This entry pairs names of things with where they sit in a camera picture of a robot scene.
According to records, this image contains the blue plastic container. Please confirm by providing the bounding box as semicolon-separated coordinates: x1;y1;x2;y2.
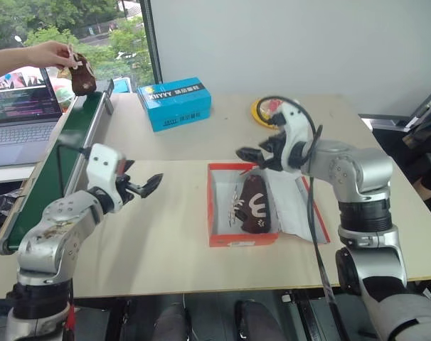
112;77;134;94

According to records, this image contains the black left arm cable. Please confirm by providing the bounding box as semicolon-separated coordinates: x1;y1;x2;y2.
55;142;92;198

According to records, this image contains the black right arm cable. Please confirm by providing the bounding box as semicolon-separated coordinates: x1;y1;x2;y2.
256;94;346;341

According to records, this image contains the orange shoebox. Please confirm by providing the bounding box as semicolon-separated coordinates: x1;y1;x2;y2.
206;162;332;248

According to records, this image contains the bystander in black clothes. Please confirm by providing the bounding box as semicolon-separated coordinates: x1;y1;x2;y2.
403;133;431;202

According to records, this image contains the green conveyor belt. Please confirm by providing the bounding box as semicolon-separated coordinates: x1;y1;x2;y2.
0;78;116;256

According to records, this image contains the grey laptop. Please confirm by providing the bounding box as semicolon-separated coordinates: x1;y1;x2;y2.
0;67;64;168

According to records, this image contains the dark rounded shape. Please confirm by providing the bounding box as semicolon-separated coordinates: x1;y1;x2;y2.
234;299;284;341

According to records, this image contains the brown shoe with white laces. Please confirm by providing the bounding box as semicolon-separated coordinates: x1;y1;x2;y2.
66;43;97;97
228;174;272;234

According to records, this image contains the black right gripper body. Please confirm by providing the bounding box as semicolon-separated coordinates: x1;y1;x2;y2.
260;129;291;173

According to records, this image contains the person's bare hand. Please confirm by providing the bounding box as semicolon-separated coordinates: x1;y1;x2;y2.
22;40;77;71

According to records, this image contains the white wrapping paper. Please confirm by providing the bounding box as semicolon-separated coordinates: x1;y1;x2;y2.
267;169;313;236

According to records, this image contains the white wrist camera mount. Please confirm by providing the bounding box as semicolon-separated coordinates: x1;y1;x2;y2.
270;100;315;173
85;143;127;214

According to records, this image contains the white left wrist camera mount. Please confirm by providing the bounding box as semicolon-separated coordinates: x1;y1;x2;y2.
85;143;127;214

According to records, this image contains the colourful snack bag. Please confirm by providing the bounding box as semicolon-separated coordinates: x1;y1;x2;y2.
46;66;77;108

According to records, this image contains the black plastic bag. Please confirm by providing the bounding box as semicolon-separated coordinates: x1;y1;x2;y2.
0;189;25;225

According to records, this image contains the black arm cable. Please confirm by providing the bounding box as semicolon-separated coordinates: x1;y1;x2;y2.
55;142;92;198
256;94;346;341

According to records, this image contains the blue shoebox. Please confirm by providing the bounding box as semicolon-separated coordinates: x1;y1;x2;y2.
136;76;213;134

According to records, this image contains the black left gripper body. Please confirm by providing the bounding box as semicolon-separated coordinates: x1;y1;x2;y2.
112;173;139;207

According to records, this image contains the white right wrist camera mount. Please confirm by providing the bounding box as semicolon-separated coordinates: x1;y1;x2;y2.
270;100;315;173

